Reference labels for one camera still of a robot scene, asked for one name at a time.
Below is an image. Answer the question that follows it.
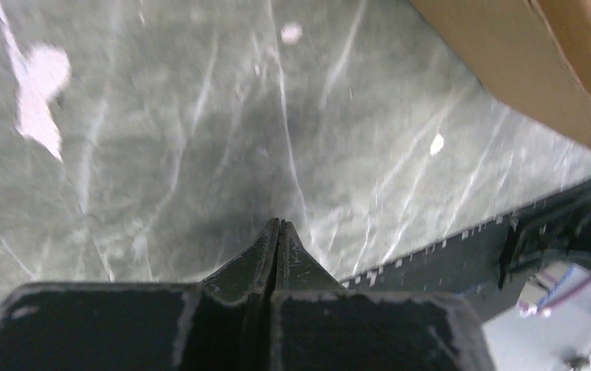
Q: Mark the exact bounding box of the brown cardboard box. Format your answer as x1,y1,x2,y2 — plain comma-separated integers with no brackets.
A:
414,0,591,150

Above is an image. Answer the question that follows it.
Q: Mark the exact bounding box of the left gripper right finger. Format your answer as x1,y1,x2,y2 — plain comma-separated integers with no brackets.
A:
269,222,497,370

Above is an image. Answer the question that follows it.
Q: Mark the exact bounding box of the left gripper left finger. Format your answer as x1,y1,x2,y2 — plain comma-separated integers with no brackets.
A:
0,219,281,370

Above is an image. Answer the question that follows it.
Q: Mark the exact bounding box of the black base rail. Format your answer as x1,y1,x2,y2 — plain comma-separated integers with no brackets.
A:
341,179,591,321

